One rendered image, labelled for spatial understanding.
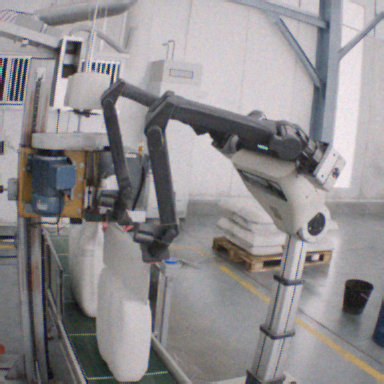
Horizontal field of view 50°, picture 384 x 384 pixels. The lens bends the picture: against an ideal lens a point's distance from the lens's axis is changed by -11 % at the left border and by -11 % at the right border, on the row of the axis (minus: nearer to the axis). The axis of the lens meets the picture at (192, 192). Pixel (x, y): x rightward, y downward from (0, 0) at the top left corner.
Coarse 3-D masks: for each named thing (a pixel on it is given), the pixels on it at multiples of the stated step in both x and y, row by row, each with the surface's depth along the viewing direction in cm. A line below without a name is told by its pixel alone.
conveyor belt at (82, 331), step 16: (64, 240) 371; (64, 256) 334; (64, 272) 302; (64, 288) 276; (64, 304) 253; (64, 320) 233; (80, 320) 236; (80, 336) 218; (96, 336) 221; (80, 352) 202; (96, 352) 205; (96, 368) 191; (160, 368) 200
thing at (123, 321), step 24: (120, 240) 188; (120, 264) 189; (144, 264) 172; (120, 288) 185; (144, 288) 172; (96, 312) 206; (120, 312) 176; (144, 312) 177; (120, 336) 177; (144, 336) 179; (120, 360) 178; (144, 360) 182
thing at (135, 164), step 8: (104, 152) 204; (136, 152) 211; (104, 160) 205; (112, 160) 207; (128, 160) 210; (136, 160) 212; (144, 160) 213; (104, 168) 206; (112, 168) 208; (136, 168) 212; (104, 176) 207; (136, 176) 213; (96, 184) 206; (136, 184) 214; (144, 184) 216; (136, 192) 215; (144, 192) 217; (96, 200) 208; (96, 208) 208; (128, 208) 216; (136, 208) 217
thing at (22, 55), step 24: (0, 48) 403; (24, 48) 414; (0, 72) 420; (24, 72) 431; (120, 72) 468; (0, 96) 426; (120, 96) 475; (0, 120) 424; (48, 120) 448; (72, 120) 459; (96, 120) 470; (0, 144) 430; (0, 168) 434; (0, 216) 444
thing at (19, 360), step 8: (0, 360) 233; (8, 360) 235; (16, 360) 217; (24, 360) 218; (16, 368) 217; (24, 368) 219; (0, 376) 217; (8, 376) 216; (16, 376) 218; (24, 376) 220
